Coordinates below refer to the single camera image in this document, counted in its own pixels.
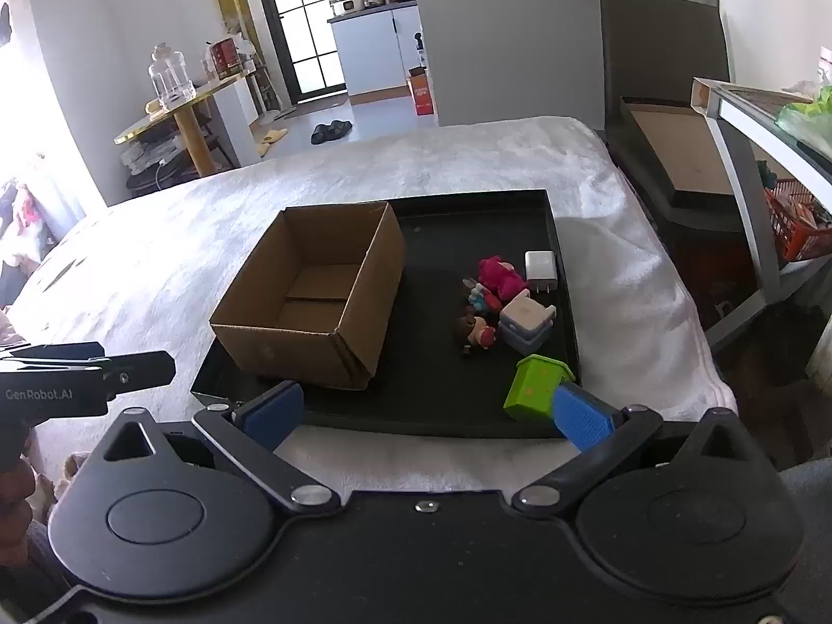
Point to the green hexagonal box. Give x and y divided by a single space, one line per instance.
530 390

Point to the white cabinet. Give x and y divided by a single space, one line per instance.
374 52

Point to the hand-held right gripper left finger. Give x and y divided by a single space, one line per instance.
273 413

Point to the pink plush toy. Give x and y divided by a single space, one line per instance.
502 276

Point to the round gold-edged table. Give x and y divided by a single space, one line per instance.
190 136

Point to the colourful pile of clothes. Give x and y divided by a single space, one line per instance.
23 227

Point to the white power strip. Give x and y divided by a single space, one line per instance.
149 157

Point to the yellow slippers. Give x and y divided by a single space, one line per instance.
270 140

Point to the black chair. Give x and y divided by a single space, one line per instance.
663 65

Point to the brown-haired doll figure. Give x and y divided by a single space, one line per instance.
478 331

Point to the orange carton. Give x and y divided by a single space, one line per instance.
421 94

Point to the small clear bottle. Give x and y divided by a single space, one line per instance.
482 298

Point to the brown cardboard box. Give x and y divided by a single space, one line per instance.
367 312

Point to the person's left hand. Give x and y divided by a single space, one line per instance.
13 491

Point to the white frame desk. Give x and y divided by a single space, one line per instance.
738 162

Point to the red box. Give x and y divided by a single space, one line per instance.
224 60

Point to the black slippers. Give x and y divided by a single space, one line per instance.
331 132

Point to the orange plastic basket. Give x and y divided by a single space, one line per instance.
796 234

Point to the white charger plug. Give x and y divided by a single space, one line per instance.
541 268

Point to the black tray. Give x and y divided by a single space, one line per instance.
442 370

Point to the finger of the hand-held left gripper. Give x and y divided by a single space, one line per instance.
140 370

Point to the clear glass jar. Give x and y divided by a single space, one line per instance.
170 81

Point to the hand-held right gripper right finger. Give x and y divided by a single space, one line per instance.
582 419

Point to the green plastic bag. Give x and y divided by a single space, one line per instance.
806 120

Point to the grey cube box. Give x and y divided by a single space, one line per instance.
525 322

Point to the dark spray bottle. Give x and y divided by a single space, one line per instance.
419 52

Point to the glass pane door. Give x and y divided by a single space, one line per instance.
305 26

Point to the white rice cooker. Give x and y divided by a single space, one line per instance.
346 5

